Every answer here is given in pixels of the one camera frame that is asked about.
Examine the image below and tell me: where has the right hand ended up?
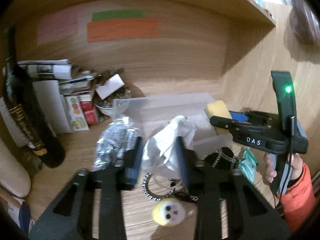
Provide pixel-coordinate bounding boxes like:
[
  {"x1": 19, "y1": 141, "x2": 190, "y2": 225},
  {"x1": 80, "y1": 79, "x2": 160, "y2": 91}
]
[{"x1": 263, "y1": 152, "x2": 304, "y2": 183}]

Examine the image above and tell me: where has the stack of papers and magazines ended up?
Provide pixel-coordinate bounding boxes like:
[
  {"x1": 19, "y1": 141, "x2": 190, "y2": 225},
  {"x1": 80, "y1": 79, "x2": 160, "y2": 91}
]
[{"x1": 18, "y1": 59, "x2": 97, "y2": 95}]

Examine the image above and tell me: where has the white floral cloth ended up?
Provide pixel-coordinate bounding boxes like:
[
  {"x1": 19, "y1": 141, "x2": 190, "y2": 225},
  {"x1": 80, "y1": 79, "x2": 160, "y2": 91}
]
[{"x1": 141, "y1": 115, "x2": 196, "y2": 179}]

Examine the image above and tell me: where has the yellow sponge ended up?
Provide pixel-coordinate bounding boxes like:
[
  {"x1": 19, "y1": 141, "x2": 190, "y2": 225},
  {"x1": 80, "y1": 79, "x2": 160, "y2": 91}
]
[{"x1": 204, "y1": 100, "x2": 232, "y2": 119}]

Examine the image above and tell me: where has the green striped sock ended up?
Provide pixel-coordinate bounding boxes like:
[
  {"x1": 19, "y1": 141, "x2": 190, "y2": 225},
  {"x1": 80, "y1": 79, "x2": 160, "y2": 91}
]
[{"x1": 237, "y1": 148, "x2": 259, "y2": 184}]

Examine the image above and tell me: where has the dark wine bottle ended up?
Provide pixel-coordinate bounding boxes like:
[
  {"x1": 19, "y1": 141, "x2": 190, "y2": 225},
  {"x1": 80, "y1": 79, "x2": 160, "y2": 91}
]
[{"x1": 3, "y1": 27, "x2": 66, "y2": 168}]

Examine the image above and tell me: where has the orange paper note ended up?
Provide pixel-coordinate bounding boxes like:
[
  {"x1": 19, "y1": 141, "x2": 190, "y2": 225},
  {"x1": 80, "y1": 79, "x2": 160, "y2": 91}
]
[{"x1": 87, "y1": 18, "x2": 159, "y2": 43}]

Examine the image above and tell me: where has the pink paper note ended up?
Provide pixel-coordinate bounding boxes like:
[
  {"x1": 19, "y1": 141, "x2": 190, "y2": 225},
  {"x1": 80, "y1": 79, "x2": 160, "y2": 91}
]
[{"x1": 37, "y1": 5, "x2": 81, "y2": 46}]

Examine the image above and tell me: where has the glass bowl with stones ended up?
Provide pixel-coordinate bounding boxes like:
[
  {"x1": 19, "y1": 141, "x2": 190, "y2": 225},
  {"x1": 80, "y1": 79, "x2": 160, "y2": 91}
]
[{"x1": 93, "y1": 87, "x2": 132, "y2": 116}]

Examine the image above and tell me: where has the white folded card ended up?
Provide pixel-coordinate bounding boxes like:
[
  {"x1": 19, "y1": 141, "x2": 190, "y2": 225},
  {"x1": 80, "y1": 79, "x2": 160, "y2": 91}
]
[{"x1": 95, "y1": 74, "x2": 125, "y2": 100}]

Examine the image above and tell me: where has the beige cushion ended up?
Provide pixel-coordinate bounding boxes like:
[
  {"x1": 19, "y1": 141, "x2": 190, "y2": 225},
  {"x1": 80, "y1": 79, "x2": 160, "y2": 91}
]
[{"x1": 0, "y1": 140, "x2": 31, "y2": 198}]

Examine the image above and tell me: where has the black pouch with chain trim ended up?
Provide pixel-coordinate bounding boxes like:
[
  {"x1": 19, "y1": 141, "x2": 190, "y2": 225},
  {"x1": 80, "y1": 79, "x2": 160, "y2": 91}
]
[{"x1": 174, "y1": 147, "x2": 239, "y2": 203}]

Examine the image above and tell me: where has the yellow plush ball face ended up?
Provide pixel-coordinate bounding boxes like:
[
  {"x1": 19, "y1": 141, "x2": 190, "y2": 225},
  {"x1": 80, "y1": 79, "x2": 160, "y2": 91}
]
[{"x1": 152, "y1": 198, "x2": 186, "y2": 227}]

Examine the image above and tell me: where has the fruit picture carton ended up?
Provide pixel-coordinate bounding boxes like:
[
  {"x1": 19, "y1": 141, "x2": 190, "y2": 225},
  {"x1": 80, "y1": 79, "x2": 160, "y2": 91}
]
[{"x1": 65, "y1": 96, "x2": 89, "y2": 132}]

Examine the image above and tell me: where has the white box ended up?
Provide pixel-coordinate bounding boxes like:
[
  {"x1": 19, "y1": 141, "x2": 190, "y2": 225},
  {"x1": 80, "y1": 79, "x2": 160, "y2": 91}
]
[{"x1": 33, "y1": 80, "x2": 73, "y2": 134}]

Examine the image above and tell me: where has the black white striped hair tie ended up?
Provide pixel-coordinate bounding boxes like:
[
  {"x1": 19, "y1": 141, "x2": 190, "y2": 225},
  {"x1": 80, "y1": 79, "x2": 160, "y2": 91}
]
[{"x1": 141, "y1": 171, "x2": 177, "y2": 202}]

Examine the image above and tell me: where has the red small box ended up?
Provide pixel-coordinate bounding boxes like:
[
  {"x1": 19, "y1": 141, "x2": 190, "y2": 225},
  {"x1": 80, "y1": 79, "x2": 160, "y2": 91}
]
[{"x1": 80, "y1": 101, "x2": 99, "y2": 125}]

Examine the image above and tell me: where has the silver crinkled plastic bag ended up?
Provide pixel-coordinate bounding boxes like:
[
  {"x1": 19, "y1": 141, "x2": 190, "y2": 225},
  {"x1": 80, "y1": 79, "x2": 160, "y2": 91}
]
[{"x1": 92, "y1": 115, "x2": 139, "y2": 171}]

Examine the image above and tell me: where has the green paper note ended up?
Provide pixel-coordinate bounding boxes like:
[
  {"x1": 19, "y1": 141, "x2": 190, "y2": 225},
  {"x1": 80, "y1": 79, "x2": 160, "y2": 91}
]
[{"x1": 92, "y1": 9, "x2": 145, "y2": 22}]

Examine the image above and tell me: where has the clear plastic storage bin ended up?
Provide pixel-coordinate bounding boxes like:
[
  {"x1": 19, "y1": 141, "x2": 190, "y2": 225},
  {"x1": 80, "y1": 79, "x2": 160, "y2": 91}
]
[{"x1": 112, "y1": 93, "x2": 232, "y2": 158}]

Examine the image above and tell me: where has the dark brown hanging bag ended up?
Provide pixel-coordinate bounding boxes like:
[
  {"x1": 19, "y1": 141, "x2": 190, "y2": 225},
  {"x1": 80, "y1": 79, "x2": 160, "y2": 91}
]
[{"x1": 290, "y1": 0, "x2": 319, "y2": 47}]

